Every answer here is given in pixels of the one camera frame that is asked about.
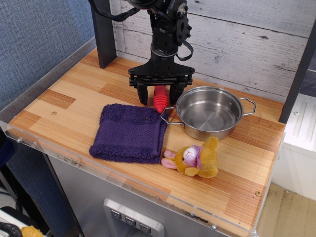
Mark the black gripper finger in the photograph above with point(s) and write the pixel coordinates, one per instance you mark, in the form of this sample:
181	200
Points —
142	93
175	92

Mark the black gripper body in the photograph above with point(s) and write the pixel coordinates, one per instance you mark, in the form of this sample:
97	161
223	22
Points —
160	71

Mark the red handled metal spoon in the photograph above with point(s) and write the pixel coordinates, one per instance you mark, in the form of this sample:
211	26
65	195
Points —
160	98

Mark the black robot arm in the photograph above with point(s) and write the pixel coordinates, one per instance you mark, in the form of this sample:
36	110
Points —
170	30

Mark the purple folded cloth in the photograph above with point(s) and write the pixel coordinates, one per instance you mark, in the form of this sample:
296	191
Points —
129	134

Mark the stainless steel pot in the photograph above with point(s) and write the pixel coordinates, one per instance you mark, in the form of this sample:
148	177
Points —
207	111

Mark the clear acrylic edge guard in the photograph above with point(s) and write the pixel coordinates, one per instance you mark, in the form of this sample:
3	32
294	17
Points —
59	116

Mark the yellow plush bunny toy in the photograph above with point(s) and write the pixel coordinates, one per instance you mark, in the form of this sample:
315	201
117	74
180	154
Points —
194	160

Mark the silver dispenser panel with buttons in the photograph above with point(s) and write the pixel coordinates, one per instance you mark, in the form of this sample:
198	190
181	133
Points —
126	222

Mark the white appliance at right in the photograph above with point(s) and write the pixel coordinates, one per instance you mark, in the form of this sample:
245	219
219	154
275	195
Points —
295	168

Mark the yellow black object bottom left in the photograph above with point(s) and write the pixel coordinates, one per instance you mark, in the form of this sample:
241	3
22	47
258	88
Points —
11	230

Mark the dark grey left post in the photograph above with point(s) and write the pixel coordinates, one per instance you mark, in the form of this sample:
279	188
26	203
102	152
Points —
105	41

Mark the dark grey post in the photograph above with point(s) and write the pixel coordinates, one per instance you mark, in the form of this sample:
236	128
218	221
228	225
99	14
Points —
105	41
299	77

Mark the dark grey right post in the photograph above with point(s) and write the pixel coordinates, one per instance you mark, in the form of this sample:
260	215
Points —
299	77

